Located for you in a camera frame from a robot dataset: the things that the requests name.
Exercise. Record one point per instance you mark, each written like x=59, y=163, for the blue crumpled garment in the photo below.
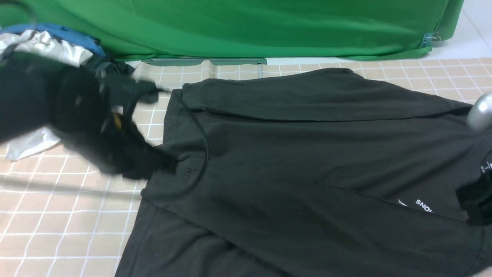
x=59, y=33

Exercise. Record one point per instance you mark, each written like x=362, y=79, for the beige grid tablecloth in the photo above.
x=60, y=218

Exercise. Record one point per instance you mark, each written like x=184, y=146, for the dark gray crumpled garment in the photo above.
x=102, y=66

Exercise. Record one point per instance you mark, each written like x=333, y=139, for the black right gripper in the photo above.
x=475, y=201

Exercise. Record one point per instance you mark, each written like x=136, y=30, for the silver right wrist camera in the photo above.
x=479, y=117

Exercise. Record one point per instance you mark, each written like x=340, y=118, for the white crumpled shirt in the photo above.
x=45, y=44

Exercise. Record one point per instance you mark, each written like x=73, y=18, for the metal binder clip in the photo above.
x=429, y=39

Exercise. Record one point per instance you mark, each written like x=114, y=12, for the dark gray long-sleeve top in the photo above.
x=318, y=174

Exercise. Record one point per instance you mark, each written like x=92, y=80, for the green backdrop cloth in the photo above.
x=361, y=30

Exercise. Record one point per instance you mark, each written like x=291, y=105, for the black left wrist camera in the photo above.
x=122, y=92

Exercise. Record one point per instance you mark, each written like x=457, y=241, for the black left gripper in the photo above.
x=118, y=148

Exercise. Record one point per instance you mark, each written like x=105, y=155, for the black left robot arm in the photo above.
x=91, y=115

